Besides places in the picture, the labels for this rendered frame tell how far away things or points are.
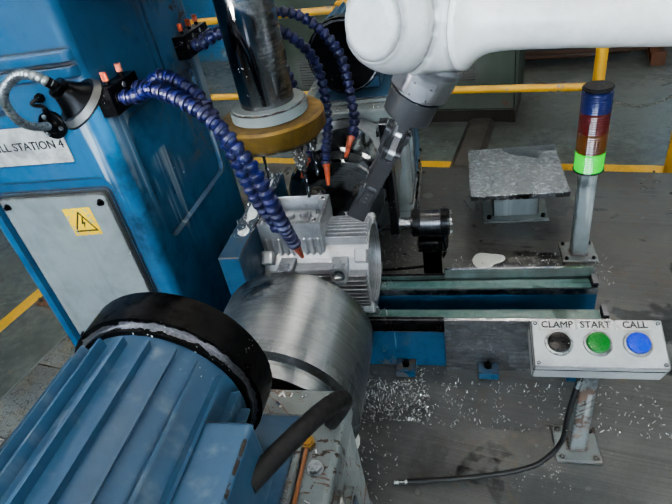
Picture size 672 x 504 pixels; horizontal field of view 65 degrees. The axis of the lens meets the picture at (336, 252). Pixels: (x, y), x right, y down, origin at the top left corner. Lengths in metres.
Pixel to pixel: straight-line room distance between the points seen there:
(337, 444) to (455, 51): 0.42
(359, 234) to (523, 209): 0.67
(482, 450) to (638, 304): 0.50
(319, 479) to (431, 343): 0.56
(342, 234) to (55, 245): 0.50
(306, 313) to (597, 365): 0.40
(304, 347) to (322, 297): 0.10
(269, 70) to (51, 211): 0.42
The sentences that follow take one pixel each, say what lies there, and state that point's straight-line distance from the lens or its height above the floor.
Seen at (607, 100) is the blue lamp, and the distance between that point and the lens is 1.22.
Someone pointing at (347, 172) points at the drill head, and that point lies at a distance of 1.18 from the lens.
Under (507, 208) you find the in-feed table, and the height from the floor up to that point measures 0.83.
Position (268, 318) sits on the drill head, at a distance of 0.74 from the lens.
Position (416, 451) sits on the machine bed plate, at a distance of 1.01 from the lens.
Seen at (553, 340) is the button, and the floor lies 1.07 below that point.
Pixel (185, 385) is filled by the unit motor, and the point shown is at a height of 1.34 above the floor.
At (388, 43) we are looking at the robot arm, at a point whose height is 1.50.
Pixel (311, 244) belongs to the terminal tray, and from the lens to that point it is 0.98.
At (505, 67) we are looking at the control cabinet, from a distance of 3.97.
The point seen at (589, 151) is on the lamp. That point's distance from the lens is 1.25.
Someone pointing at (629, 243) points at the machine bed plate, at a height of 0.80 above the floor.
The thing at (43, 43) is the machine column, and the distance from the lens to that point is 0.84.
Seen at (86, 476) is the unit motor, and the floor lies 1.35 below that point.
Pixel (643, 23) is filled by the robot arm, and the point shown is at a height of 1.48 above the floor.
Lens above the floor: 1.64
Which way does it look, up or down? 35 degrees down
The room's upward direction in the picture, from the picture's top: 11 degrees counter-clockwise
